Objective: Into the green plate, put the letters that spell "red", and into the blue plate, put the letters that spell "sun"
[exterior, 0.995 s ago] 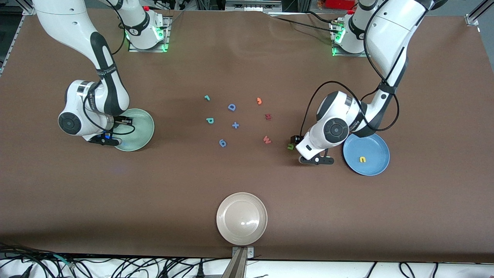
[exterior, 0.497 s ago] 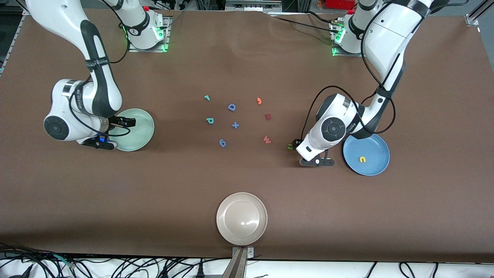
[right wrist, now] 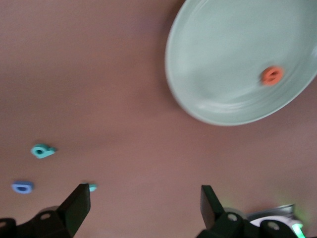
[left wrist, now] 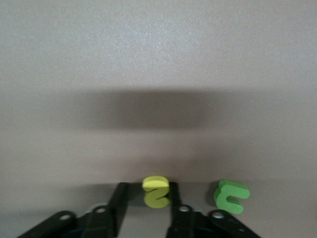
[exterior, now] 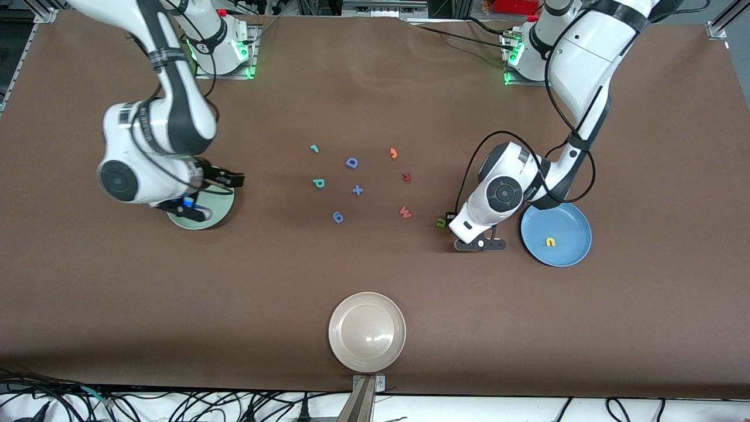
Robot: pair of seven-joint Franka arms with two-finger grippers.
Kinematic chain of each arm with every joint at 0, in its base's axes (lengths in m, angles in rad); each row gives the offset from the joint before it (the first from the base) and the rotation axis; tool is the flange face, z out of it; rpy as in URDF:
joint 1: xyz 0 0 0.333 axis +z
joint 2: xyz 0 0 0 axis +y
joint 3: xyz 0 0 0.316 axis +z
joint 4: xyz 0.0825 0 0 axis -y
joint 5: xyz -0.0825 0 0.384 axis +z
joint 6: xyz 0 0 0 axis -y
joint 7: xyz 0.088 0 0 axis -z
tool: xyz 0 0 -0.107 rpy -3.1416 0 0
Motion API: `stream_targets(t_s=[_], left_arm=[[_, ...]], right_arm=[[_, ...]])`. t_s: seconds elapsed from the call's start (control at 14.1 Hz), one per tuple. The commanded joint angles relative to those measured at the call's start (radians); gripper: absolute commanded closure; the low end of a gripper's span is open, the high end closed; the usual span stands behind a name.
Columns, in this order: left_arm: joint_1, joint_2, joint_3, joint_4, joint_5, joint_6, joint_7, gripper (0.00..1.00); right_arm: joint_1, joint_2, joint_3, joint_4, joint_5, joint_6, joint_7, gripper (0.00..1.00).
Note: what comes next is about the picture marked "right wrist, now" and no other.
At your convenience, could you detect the teal foam letter p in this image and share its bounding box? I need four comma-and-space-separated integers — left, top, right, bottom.
30, 143, 57, 159

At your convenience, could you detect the blue foam letter D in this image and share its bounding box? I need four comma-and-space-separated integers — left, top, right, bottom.
11, 180, 35, 194

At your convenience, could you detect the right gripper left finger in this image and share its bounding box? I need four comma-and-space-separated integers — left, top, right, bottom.
0, 183, 92, 238

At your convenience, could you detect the orange foam letter e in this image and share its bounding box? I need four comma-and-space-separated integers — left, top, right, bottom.
259, 65, 285, 87

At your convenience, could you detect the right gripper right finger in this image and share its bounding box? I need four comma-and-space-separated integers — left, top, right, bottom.
197, 184, 308, 238

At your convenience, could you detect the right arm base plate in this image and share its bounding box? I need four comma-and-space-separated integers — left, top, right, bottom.
247, 203, 297, 219

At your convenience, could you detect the pale green plate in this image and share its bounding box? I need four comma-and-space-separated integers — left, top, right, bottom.
164, 0, 317, 126

